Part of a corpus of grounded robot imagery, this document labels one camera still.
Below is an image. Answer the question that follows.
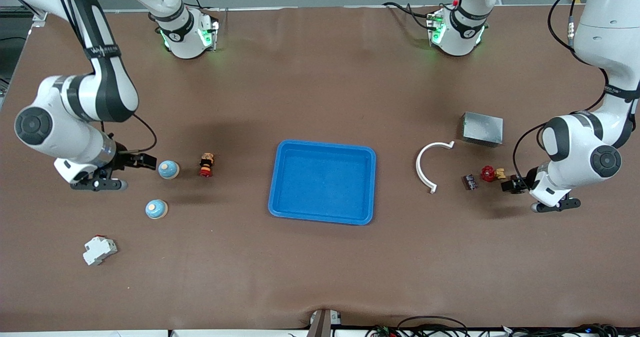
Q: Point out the blue bell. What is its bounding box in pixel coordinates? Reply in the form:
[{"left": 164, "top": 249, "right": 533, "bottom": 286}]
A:
[
  {"left": 145, "top": 199, "right": 169, "bottom": 220},
  {"left": 158, "top": 160, "right": 180, "bottom": 180}
]

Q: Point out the blue plastic tray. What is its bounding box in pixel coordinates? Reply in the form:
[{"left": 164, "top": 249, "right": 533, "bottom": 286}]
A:
[{"left": 268, "top": 139, "right": 377, "bottom": 226}]

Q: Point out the yellow emergency stop button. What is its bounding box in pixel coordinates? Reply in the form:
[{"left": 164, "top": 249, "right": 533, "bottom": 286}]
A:
[{"left": 198, "top": 152, "right": 216, "bottom": 178}]

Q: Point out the silver metal power supply box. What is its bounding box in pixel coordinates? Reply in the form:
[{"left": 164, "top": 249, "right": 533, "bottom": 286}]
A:
[{"left": 461, "top": 111, "right": 504, "bottom": 148}]

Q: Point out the white circuit breaker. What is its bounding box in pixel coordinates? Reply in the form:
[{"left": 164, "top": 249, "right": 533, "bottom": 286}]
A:
[{"left": 82, "top": 235, "right": 118, "bottom": 267}]

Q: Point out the white curved pipe clamp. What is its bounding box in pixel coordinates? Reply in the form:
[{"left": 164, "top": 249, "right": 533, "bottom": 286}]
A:
[{"left": 415, "top": 141, "right": 456, "bottom": 194}]

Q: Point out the brass valve red handle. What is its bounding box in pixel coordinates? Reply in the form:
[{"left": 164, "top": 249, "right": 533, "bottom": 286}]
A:
[{"left": 480, "top": 165, "right": 507, "bottom": 183}]

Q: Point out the black cable bundle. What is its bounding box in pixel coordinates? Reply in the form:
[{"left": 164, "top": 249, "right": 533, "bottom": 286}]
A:
[{"left": 500, "top": 323, "right": 640, "bottom": 337}]

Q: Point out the black looped cable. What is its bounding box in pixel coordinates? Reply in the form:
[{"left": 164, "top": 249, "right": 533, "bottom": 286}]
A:
[{"left": 397, "top": 315, "right": 470, "bottom": 337}]

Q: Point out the aluminium frame strut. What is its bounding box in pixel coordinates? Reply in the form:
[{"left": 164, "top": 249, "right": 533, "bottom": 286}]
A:
[{"left": 0, "top": 4, "right": 51, "bottom": 30}]

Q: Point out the black left arm base cable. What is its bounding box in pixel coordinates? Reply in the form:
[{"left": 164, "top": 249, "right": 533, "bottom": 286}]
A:
[{"left": 382, "top": 1, "right": 437, "bottom": 30}]

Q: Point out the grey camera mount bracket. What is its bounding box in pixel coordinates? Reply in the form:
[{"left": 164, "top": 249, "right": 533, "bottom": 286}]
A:
[{"left": 307, "top": 308, "right": 343, "bottom": 337}]

